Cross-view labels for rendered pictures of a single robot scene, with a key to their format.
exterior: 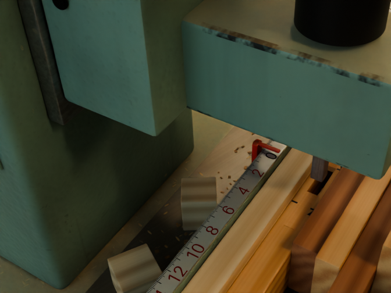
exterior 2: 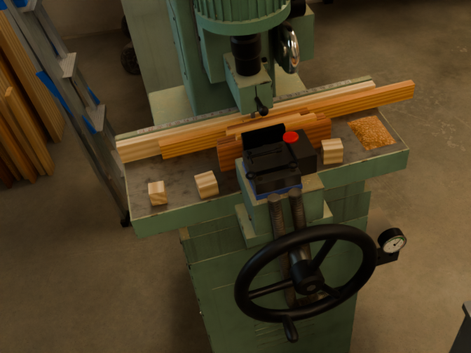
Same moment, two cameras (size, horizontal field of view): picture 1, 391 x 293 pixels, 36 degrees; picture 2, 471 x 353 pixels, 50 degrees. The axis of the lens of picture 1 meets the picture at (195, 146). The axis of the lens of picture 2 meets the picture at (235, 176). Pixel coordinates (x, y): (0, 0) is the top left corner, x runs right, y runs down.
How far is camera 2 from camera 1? 0.85 m
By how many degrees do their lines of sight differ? 33
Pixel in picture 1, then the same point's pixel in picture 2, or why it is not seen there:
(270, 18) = not seen: hidden behind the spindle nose
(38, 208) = (193, 96)
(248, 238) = (219, 120)
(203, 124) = not seen: hidden behind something
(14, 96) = (190, 59)
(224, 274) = (205, 124)
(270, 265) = (219, 129)
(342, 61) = (237, 78)
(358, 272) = (230, 138)
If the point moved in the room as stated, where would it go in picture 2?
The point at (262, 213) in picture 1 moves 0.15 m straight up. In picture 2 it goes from (228, 118) to (221, 59)
